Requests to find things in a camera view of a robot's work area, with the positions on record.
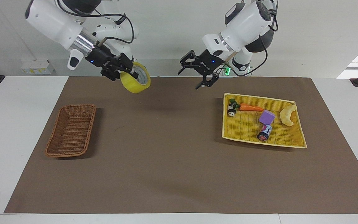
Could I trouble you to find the yellow woven basket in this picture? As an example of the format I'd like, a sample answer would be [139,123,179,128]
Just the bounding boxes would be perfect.
[222,92,308,149]

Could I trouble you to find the white box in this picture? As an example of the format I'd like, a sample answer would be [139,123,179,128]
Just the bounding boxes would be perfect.
[21,59,55,75]

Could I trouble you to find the yellow tape roll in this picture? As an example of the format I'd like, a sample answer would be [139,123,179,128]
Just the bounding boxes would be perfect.
[120,61,151,94]

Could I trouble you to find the brown wicker basket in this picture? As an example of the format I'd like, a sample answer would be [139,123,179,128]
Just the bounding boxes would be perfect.
[44,104,97,158]

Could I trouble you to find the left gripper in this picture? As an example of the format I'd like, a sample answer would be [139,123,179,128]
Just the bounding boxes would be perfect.
[178,49,226,90]

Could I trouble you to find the small toy can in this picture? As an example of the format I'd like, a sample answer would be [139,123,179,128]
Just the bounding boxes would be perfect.
[257,124,273,142]

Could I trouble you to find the purple block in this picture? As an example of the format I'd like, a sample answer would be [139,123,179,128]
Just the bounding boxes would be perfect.
[258,110,276,125]

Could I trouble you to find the pale yellow toy croissant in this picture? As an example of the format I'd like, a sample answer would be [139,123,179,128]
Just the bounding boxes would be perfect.
[279,104,298,127]

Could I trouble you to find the orange toy carrot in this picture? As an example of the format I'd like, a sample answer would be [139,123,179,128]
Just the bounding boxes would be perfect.
[229,98,265,113]

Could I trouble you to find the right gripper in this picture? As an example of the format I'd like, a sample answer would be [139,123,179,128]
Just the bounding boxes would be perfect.
[85,46,139,82]

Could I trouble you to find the black cable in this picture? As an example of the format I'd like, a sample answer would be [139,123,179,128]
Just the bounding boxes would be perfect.
[224,0,279,77]
[56,0,135,47]

